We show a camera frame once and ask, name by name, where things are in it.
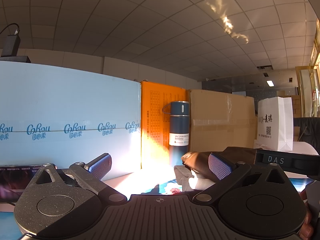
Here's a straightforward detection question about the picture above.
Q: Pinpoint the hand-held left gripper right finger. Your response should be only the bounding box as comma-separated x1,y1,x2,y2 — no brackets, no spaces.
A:
192,152,291,206

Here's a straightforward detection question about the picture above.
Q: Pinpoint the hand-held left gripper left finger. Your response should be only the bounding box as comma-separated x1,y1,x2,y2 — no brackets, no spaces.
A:
32,152,128,207

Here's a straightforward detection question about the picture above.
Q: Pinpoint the person's right hand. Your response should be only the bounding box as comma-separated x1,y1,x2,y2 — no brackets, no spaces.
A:
298,187,313,240

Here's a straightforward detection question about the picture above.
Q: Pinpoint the black chair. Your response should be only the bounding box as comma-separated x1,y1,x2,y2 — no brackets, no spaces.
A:
292,116,320,143

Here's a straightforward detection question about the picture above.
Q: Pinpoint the grey cloth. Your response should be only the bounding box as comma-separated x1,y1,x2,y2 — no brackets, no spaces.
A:
174,165,200,193

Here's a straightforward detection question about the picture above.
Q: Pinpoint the brown cardboard box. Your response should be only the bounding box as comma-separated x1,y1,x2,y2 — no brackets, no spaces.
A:
186,89,258,153

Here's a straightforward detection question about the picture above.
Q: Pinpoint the white paper bag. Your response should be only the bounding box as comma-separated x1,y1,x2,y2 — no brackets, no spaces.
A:
253,96,294,152

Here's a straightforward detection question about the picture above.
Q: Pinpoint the blue vacuum bottle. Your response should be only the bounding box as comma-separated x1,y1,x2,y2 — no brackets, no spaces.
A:
162,101,191,167

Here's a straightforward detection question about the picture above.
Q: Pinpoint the stack of cardboard boxes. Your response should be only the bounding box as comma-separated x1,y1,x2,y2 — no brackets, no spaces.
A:
276,90,301,118

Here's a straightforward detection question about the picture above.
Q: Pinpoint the orange cardboard box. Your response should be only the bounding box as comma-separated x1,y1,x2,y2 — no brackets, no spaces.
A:
140,80,187,169

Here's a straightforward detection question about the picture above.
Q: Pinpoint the light blue cardboard box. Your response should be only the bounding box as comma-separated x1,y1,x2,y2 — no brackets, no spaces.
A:
0,60,142,181

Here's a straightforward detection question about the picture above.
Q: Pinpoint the gold framed glass door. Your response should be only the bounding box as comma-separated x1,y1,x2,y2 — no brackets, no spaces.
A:
295,17,320,118

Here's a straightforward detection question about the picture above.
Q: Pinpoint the black smartphone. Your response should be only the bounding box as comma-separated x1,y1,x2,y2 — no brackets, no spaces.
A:
0,164,58,203

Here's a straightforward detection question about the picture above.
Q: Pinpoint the black power adapter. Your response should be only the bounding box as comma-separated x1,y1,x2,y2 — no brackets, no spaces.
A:
1,33,21,57

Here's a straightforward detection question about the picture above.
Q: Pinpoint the black adapter cable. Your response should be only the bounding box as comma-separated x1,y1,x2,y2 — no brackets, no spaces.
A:
0,23,20,36

